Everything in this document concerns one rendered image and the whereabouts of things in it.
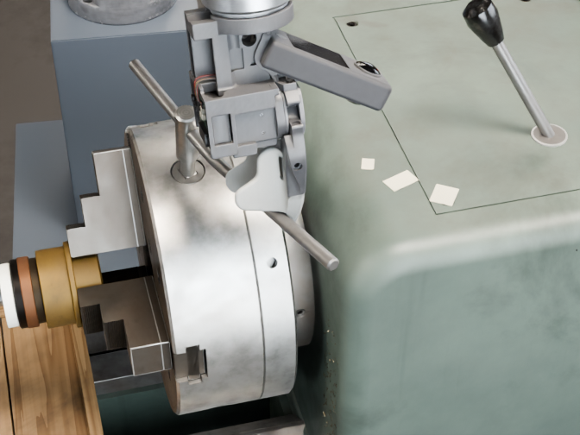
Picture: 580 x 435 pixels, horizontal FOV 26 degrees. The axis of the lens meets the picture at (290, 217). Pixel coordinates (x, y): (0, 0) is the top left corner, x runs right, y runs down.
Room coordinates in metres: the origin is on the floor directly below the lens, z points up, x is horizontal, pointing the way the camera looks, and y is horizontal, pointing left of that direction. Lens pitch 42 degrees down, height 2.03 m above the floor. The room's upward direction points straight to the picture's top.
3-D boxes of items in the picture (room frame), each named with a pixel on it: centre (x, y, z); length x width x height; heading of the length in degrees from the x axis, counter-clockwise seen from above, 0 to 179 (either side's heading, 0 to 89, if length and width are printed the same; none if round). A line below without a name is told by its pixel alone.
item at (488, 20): (1.00, -0.18, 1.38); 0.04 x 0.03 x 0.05; 104
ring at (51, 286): (0.95, 0.25, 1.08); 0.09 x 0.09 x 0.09; 14
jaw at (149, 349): (0.88, 0.15, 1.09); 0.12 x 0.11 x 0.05; 14
